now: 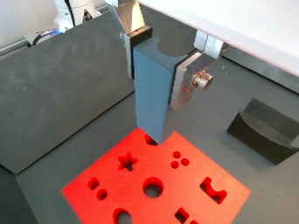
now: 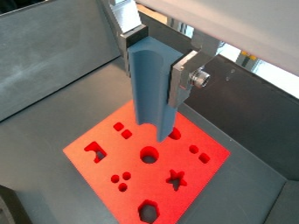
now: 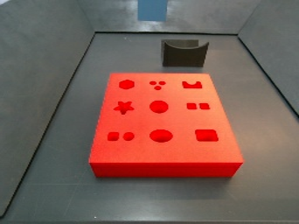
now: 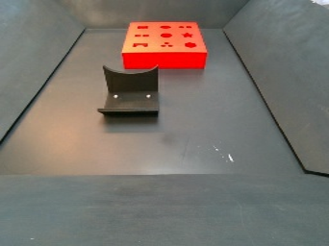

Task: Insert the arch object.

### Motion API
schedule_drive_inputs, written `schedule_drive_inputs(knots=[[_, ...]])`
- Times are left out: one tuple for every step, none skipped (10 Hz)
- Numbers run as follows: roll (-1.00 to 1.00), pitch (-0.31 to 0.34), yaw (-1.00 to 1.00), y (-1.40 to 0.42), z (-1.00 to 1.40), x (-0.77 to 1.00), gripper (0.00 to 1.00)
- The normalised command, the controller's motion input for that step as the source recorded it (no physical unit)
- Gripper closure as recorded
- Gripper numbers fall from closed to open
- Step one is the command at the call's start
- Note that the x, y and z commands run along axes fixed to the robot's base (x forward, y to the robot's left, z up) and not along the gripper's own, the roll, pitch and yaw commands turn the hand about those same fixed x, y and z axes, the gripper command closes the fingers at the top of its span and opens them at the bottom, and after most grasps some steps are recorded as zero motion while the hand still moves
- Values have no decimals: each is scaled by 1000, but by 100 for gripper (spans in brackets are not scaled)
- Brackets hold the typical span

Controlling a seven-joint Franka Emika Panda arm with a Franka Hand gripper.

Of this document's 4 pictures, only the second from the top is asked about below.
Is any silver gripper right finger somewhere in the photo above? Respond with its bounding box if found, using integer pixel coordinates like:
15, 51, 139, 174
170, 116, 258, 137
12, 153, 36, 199
168, 30, 223, 109

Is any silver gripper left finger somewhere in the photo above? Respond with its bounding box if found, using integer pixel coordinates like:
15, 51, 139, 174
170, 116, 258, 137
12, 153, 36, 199
102, 0, 148, 76

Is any dark object at corner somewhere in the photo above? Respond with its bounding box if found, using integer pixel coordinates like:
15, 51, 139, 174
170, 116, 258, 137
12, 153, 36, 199
0, 185, 34, 224

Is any red shape sorting board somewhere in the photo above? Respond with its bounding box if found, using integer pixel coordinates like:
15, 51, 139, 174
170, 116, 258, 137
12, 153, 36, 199
63, 102, 230, 224

